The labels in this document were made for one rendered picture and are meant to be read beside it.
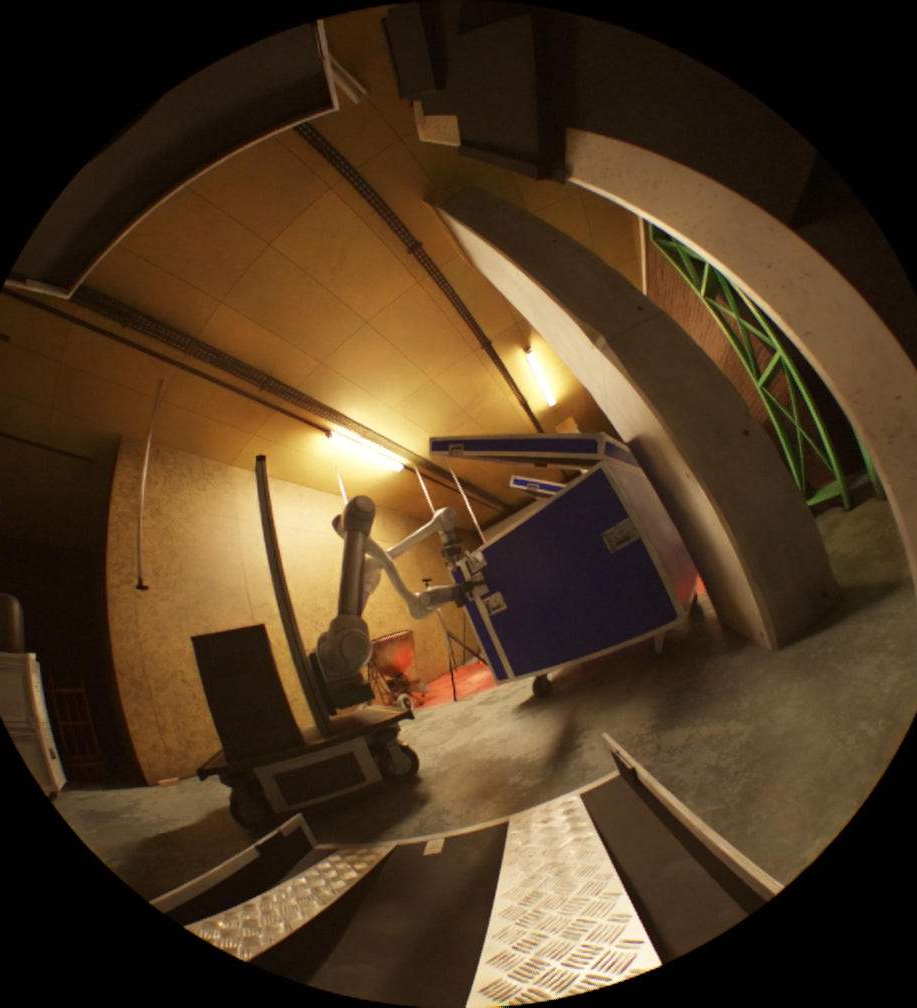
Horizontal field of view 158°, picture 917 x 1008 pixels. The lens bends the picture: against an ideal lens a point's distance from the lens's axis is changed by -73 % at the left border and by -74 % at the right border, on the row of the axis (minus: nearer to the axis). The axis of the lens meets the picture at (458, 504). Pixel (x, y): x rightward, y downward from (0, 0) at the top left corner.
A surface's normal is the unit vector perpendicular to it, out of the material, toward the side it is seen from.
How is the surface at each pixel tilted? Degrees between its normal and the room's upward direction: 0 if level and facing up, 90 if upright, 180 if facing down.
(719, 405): 90
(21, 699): 90
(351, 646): 96
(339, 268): 180
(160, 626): 90
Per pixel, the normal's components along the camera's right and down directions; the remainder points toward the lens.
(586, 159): -0.92, 0.40
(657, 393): -0.44, -0.17
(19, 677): 0.80, -0.50
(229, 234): 0.38, 0.85
